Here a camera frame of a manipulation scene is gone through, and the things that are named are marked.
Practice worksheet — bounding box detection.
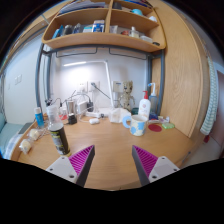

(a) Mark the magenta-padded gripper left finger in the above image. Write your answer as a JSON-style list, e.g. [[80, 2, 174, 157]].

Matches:
[[45, 144, 96, 187]]

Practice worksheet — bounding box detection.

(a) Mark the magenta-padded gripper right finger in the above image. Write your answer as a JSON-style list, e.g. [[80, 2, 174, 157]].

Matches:
[[131, 144, 181, 187]]

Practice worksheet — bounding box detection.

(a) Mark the clear bottle with dark label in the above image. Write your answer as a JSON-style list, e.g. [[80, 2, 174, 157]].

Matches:
[[45, 104, 71, 157]]

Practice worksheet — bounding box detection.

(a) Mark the flat round red coaster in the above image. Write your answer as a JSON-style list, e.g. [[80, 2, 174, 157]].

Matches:
[[147, 123, 163, 133]]

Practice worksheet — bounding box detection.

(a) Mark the green wipes packet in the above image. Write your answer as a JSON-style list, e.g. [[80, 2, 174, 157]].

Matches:
[[161, 122, 176, 130]]

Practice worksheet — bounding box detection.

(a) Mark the white plastic-wrapped round item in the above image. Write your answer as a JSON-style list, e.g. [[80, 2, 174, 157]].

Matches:
[[29, 129, 41, 140], [19, 139, 33, 154]]

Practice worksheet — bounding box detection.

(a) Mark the white mug with blue dots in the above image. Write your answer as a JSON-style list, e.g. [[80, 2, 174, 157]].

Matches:
[[121, 114, 148, 137]]

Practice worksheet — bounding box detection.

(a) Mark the pink and white packet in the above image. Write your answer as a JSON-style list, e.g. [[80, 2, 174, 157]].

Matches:
[[157, 115, 171, 124]]

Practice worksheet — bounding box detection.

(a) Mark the black charger block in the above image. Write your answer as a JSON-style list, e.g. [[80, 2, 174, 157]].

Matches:
[[67, 113, 78, 126]]

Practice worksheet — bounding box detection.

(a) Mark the small blue-labelled bottle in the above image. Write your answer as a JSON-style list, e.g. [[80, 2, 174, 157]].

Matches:
[[33, 107, 45, 129]]

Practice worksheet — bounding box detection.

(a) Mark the small white earbuds case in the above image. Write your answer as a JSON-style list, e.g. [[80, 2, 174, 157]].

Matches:
[[88, 117, 101, 125]]

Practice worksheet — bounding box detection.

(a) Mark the white power strip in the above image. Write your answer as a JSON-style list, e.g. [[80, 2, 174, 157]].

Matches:
[[84, 111, 104, 119]]

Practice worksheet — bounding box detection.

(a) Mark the white red-pump lotion bottle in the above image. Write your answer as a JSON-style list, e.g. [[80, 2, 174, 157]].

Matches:
[[137, 90, 152, 120]]

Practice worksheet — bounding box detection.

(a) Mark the white power adapter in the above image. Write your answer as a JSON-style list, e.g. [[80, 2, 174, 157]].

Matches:
[[75, 99, 88, 116]]

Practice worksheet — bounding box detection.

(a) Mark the blue squeeze bottle white spout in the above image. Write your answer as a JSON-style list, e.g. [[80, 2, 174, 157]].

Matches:
[[147, 82, 160, 118]]

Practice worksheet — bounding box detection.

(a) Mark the white tissue pack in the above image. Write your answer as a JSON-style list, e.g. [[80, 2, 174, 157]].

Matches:
[[108, 107, 132, 124]]

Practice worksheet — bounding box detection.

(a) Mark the brown tree creature figurine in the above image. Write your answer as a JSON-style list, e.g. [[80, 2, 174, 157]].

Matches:
[[119, 80, 136, 112]]

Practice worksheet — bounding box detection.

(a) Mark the striped hanging towel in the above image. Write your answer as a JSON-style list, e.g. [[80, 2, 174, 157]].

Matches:
[[199, 56, 220, 136]]

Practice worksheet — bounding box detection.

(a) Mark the white desk lamp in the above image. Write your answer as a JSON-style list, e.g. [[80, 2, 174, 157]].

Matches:
[[63, 59, 116, 114]]

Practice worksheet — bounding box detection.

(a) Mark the wooden shelf unit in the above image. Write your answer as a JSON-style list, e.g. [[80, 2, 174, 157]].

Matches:
[[41, 0, 167, 53]]

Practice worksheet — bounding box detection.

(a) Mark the white wall socket with plug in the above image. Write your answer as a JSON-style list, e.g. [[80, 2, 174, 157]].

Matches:
[[87, 80, 101, 93]]

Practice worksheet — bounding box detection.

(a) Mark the grey metal shelf frame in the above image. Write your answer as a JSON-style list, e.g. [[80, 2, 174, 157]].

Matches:
[[34, 43, 166, 116]]

